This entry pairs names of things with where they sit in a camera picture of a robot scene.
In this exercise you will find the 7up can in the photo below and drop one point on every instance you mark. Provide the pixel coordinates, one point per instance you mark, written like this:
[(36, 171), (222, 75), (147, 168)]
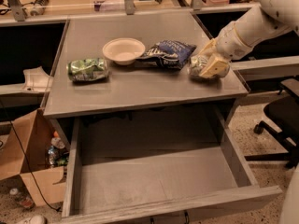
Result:
[(196, 65)]

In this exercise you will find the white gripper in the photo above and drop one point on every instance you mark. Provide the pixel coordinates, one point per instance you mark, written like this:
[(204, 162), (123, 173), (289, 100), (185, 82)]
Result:
[(228, 43)]

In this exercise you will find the grey open drawer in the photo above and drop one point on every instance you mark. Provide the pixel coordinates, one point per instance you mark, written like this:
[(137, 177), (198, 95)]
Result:
[(173, 166)]

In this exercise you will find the bottles in box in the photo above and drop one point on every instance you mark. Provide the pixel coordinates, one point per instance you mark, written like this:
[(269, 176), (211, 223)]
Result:
[(57, 152)]

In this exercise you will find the cardboard box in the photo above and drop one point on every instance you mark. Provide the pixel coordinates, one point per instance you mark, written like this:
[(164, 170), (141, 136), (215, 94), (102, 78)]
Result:
[(25, 155)]

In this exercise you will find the green chip bag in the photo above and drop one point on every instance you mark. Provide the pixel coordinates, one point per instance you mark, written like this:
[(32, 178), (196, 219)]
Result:
[(87, 70)]

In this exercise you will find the blue chip bag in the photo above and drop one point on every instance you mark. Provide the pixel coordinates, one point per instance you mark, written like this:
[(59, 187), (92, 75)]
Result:
[(168, 54)]

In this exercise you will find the grey counter cabinet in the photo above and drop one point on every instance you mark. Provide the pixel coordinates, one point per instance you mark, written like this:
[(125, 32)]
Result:
[(132, 87)]

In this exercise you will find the white paper bowl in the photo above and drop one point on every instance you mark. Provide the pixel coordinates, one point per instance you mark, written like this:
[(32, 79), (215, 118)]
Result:
[(123, 51)]

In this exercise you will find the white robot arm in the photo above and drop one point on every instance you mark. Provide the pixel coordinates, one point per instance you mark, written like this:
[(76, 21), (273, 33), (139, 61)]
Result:
[(267, 20)]

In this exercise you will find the black office chair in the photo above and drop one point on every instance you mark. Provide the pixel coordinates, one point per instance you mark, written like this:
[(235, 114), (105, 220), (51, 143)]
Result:
[(284, 112)]

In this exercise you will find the white shoe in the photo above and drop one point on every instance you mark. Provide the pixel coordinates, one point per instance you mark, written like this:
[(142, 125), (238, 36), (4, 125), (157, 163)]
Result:
[(38, 219)]

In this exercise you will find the plastic bottle on floor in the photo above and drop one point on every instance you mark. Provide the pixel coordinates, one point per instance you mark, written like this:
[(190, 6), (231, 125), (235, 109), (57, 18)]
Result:
[(22, 198)]

